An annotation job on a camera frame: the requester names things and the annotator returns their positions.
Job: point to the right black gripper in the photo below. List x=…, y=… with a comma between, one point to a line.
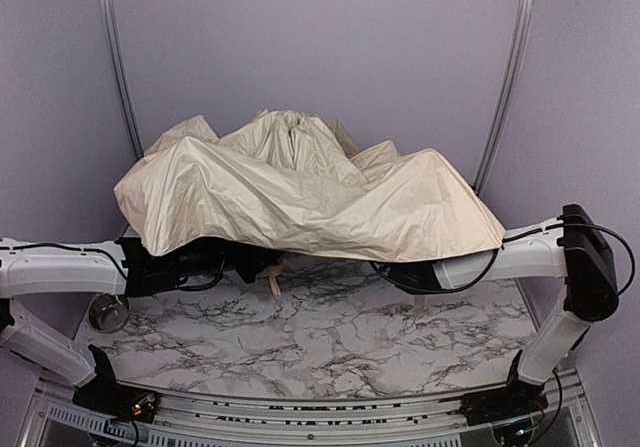
x=392, y=273

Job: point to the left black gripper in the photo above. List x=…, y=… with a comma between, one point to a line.
x=255, y=265

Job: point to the beige folding umbrella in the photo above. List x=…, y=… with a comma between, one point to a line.
x=286, y=183

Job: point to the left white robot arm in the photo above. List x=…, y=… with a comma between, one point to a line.
x=121, y=268

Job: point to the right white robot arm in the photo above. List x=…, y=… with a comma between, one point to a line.
x=570, y=247

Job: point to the transparent plastic strip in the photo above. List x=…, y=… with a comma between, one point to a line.
x=419, y=304

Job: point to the steel cup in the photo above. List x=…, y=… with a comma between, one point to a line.
x=108, y=313

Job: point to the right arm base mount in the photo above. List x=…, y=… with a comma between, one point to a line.
x=516, y=398

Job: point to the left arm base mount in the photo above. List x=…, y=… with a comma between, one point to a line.
x=105, y=394

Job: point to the front aluminium rail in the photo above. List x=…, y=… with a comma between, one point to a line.
x=191, y=419

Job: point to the left aluminium frame post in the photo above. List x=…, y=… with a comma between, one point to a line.
x=117, y=64

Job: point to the aluminium frame post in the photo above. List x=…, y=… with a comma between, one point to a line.
x=117, y=64
x=515, y=58

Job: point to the right aluminium frame post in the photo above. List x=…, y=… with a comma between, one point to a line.
x=515, y=58

